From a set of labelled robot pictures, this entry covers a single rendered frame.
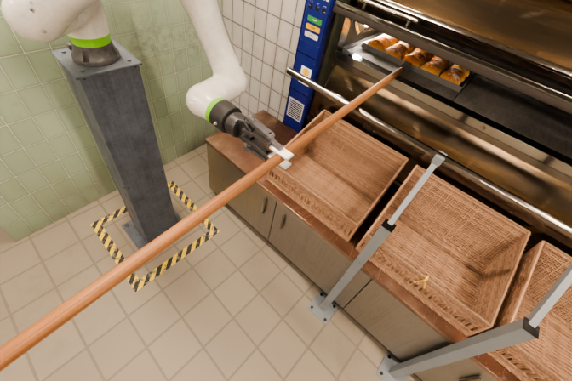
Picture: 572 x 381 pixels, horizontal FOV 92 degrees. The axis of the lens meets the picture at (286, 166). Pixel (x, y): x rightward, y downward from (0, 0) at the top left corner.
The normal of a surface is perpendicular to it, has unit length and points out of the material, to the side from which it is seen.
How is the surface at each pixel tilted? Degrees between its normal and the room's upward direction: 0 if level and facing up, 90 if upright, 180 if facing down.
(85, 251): 0
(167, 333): 0
